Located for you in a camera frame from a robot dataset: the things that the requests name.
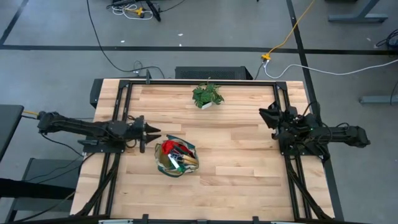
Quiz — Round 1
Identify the white coiled cable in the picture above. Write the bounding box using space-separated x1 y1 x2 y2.
111 3 154 21

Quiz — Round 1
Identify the black flat panel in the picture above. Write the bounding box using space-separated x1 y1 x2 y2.
90 78 104 109

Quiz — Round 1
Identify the grey metal stand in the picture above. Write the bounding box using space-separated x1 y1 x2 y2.
6 157 82 223

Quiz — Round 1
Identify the green plant in white pot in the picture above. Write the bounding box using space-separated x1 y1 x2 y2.
192 81 225 110

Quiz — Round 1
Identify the black aluminium table frame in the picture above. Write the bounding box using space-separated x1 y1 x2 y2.
70 79 336 224

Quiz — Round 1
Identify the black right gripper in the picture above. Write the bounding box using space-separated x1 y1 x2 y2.
259 101 299 140

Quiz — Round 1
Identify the black computer case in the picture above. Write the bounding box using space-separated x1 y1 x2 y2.
175 66 254 80

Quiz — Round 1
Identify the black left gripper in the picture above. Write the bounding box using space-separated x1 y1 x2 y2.
127 114 162 154

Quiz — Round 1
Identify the black sleeved cable bundle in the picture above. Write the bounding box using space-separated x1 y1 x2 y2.
74 152 122 218
284 155 330 220

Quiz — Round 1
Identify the long black floor cable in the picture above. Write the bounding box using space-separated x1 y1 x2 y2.
86 0 166 79

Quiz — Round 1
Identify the black side table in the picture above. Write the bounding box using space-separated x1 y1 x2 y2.
0 105 25 162

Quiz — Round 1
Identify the beige green canvas gardening bag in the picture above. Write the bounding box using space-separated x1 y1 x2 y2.
154 134 200 179

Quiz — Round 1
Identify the white power cable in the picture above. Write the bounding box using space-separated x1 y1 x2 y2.
264 58 398 79

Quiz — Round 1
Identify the yellow extension cable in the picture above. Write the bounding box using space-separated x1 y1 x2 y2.
261 0 317 60

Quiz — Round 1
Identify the black cable tangle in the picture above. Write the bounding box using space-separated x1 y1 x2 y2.
375 29 398 58

